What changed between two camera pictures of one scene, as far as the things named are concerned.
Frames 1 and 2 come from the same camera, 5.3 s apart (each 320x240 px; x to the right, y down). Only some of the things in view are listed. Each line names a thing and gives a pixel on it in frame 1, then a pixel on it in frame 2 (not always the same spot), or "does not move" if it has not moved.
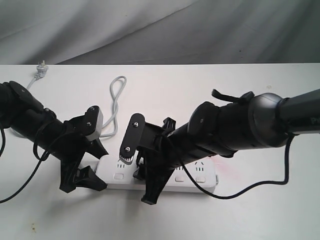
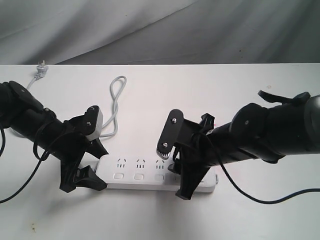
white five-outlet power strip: (117, 174) does not move
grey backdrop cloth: (148, 32) does not move
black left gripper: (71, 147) does not move
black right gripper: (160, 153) -> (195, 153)
